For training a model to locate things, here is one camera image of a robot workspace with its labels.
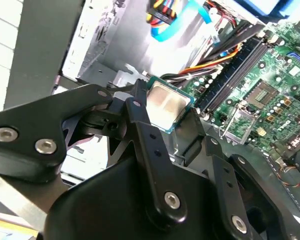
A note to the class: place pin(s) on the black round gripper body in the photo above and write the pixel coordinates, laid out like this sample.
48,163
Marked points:
102,205

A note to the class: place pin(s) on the silver topped CPU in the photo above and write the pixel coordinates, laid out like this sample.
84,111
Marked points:
168,102

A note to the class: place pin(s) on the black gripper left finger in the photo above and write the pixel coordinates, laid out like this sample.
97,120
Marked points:
27,130

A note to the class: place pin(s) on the metal socket cover frame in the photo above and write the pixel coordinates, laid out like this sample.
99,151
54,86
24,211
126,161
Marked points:
234,140

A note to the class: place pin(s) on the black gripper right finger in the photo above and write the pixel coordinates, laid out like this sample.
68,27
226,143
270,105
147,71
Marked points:
192,140

